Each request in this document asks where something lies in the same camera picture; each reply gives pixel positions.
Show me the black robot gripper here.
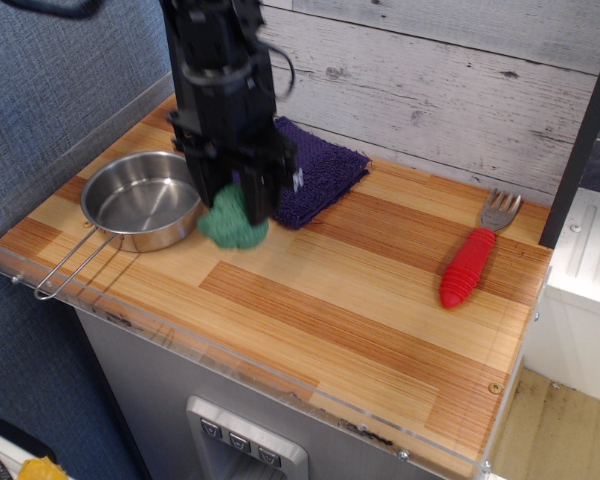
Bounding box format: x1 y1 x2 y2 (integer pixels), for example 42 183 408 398
169 64 299 226

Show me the green toy vegetable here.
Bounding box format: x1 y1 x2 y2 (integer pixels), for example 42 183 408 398
197 184 269 249

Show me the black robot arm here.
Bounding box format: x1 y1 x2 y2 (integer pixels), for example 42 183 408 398
161 1 303 225

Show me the purple folded cloth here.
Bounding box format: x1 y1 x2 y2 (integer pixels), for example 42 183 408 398
274 117 369 230

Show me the silver toy fridge cabinet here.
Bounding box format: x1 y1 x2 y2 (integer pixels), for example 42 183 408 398
78 312 434 479

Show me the grey dispenser button panel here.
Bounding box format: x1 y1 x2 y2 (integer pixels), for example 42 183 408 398
186 395 309 479

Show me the yellow object bottom left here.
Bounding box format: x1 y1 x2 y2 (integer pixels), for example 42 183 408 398
17 457 69 480

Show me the clear acrylic table guard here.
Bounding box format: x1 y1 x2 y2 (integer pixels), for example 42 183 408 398
0 74 552 480

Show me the white toy sink unit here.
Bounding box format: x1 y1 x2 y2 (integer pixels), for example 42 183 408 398
523 188 600 399

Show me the steel pan with wire handle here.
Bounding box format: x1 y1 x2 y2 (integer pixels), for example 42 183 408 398
34 151 203 301

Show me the fork with red handle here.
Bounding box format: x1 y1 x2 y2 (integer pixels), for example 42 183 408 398
439 189 522 309

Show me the black frame post right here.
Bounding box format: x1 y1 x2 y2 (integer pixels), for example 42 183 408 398
539 72 600 249

